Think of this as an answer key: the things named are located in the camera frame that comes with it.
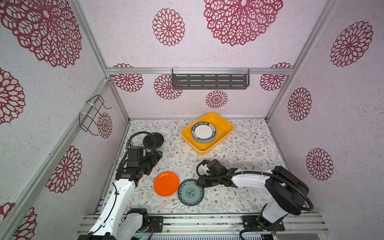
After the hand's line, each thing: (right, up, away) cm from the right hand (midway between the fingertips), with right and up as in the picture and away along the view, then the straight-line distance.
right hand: (197, 182), depth 86 cm
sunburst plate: (+5, +22, +17) cm, 28 cm away
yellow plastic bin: (+20, +32, +26) cm, 46 cm away
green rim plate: (+5, +30, +22) cm, 37 cm away
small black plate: (-34, +23, +21) cm, 46 cm away
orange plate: (-18, -2, +2) cm, 18 cm away
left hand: (-21, +14, -4) cm, 26 cm away
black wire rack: (-55, +33, -11) cm, 65 cm away
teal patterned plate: (-4, -6, -2) cm, 7 cm away
